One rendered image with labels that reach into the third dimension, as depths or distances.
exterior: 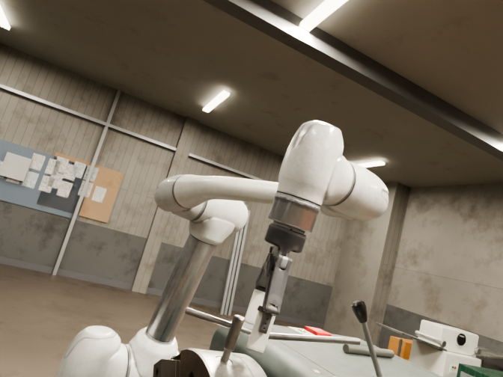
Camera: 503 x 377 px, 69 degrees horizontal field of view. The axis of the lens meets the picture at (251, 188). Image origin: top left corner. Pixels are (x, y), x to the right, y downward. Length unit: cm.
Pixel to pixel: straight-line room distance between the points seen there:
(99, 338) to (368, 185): 94
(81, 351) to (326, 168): 94
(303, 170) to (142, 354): 90
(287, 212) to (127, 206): 746
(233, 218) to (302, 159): 58
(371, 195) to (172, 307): 78
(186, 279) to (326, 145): 74
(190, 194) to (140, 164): 714
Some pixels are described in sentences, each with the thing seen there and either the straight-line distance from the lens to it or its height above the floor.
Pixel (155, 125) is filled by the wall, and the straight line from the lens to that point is 831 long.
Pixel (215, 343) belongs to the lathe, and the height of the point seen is 119.
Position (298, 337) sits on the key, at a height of 131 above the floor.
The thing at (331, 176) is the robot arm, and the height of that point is 161.
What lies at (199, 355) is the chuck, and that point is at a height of 123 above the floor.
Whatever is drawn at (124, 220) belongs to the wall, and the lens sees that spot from 806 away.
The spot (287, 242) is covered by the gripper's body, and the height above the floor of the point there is 148.
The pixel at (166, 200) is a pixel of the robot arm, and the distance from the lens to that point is 110.
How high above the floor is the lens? 145
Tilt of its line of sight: 9 degrees up
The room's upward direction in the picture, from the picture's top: 16 degrees clockwise
